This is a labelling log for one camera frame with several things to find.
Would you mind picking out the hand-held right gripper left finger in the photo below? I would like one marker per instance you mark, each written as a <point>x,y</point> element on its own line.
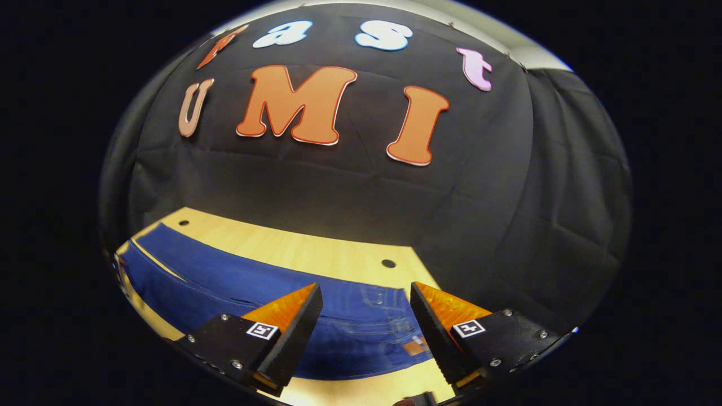
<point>290,344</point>

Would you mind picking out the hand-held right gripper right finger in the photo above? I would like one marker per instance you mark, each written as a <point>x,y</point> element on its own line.
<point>440,338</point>

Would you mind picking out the blue denim jeans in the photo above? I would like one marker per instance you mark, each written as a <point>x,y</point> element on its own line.
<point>225,282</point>

